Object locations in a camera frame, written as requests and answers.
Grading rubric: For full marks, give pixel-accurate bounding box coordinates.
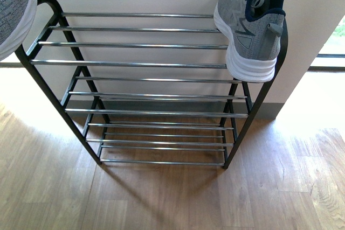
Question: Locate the black metal shoe rack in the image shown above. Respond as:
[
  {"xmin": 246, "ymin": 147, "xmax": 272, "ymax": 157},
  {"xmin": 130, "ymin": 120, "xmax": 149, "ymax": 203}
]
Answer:
[{"xmin": 16, "ymin": 0, "xmax": 273, "ymax": 168}]

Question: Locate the grey knit sneaker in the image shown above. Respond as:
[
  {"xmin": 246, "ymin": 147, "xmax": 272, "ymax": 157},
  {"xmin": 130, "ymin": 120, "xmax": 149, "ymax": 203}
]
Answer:
[
  {"xmin": 213, "ymin": 0, "xmax": 286, "ymax": 83},
  {"xmin": 1, "ymin": 0, "xmax": 37, "ymax": 60}
]

